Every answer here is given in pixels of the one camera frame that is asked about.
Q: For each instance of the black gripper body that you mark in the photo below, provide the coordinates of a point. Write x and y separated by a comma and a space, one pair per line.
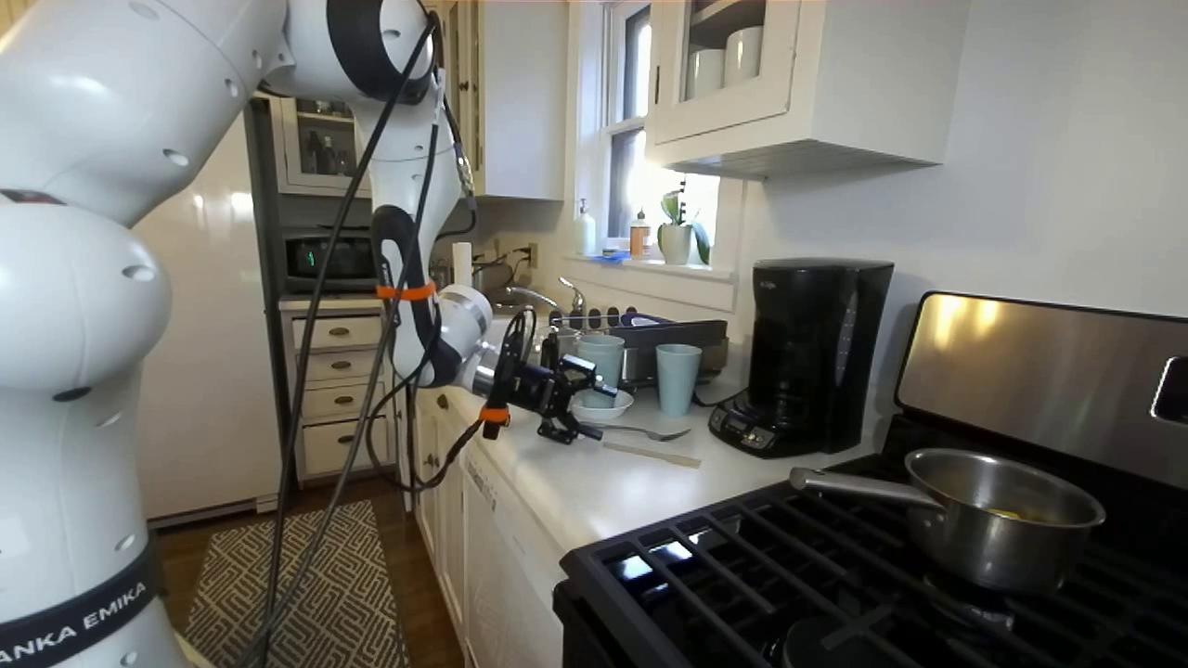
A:
539, 379

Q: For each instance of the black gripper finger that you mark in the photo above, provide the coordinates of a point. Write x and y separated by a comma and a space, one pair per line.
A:
595, 379
571, 429

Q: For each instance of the light wooden spoon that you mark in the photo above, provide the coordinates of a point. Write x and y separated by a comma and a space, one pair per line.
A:
652, 451

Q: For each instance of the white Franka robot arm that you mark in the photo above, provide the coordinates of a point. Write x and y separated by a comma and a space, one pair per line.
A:
76, 308

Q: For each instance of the metal spoon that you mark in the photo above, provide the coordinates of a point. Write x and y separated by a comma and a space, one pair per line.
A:
653, 431

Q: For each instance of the teal cup without saucer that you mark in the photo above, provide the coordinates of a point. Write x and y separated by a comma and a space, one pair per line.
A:
678, 379

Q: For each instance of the white saucer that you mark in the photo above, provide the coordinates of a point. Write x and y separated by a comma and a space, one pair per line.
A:
619, 409

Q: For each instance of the chrome faucet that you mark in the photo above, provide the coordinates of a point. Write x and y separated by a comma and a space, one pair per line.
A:
536, 299

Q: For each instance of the white paper towel roll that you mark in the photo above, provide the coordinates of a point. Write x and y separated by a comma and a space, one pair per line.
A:
461, 259

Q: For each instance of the white dispenser bottle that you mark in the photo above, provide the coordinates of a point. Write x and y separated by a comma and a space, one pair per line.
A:
588, 232

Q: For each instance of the white lower kitchen cabinet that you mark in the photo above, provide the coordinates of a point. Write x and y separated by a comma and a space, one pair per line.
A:
495, 556

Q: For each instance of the orange soap bottle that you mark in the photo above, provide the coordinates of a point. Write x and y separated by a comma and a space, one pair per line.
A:
641, 236

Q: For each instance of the potted plant white pot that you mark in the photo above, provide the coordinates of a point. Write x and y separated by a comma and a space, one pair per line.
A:
678, 241

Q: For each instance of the white drawer cabinet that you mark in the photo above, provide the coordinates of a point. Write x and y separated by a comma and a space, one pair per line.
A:
334, 409

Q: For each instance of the black coffee maker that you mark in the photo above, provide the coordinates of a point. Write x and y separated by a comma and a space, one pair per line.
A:
809, 355

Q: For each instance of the black microwave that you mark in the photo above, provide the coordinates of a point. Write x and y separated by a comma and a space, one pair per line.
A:
323, 259

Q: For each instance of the black gas stove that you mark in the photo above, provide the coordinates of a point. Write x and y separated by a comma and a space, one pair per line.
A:
766, 593

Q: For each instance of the patterned beige rug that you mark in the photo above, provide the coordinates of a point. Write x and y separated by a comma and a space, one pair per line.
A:
310, 593

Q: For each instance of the white mug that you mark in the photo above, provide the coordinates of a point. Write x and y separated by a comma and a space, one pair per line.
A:
742, 58
705, 70

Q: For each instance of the white refrigerator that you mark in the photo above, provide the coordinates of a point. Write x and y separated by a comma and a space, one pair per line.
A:
205, 346

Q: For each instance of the steel saucepan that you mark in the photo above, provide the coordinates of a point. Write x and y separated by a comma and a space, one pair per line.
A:
1005, 519

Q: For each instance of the white glass-door wall cabinet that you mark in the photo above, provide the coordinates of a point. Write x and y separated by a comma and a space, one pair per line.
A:
522, 99

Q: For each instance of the white wall cabinet with mugs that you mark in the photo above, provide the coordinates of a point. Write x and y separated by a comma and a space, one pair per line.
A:
855, 87

